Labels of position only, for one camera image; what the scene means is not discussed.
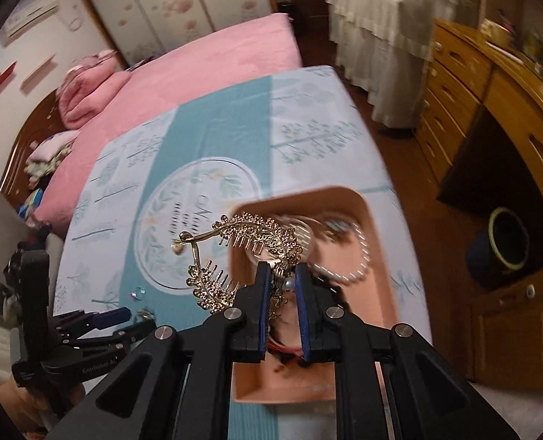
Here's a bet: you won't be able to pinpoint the patterned teal tablecloth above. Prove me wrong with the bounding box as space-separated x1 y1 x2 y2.
52 65 434 440

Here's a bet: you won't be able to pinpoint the grey chair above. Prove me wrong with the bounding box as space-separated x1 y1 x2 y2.
0 191 67 331

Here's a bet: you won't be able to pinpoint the white pearl bracelet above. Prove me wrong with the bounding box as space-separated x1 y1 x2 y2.
307 219 372 285

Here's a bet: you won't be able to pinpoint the beige wall shelf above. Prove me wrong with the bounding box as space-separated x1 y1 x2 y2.
20 55 56 95

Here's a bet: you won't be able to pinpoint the pink bed cover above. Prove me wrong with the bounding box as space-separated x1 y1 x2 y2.
34 13 301 237

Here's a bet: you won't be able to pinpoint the wooden headboard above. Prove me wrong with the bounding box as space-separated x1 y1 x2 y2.
0 91 66 210

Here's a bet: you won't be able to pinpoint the pink plastic tray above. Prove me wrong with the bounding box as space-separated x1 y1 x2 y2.
234 187 397 404

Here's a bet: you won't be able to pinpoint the silver ring pink stone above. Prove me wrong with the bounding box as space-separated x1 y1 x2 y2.
129 287 146 302

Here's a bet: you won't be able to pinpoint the white air conditioner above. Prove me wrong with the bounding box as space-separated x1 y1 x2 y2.
1 0 59 41

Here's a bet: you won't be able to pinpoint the red string bracelet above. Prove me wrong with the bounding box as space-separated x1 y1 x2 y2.
266 329 304 358

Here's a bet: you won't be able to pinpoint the wooden desk with drawers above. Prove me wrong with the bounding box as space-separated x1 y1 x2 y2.
415 20 543 391

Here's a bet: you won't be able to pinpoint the white floral pillow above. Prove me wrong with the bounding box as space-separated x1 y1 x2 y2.
28 130 80 162

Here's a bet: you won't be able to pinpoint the folded pink blanket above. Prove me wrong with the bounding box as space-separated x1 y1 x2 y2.
56 50 131 130

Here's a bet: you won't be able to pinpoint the cream lace covered furniture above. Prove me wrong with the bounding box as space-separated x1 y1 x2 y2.
326 0 479 129

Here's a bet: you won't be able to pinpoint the gold leaf hair comb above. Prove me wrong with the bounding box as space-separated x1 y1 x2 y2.
171 212 300 320

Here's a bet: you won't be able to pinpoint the floral wardrobe doors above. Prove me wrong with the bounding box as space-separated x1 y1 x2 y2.
83 0 277 67

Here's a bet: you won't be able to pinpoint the black round bin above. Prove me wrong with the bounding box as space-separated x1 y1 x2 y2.
465 208 530 290

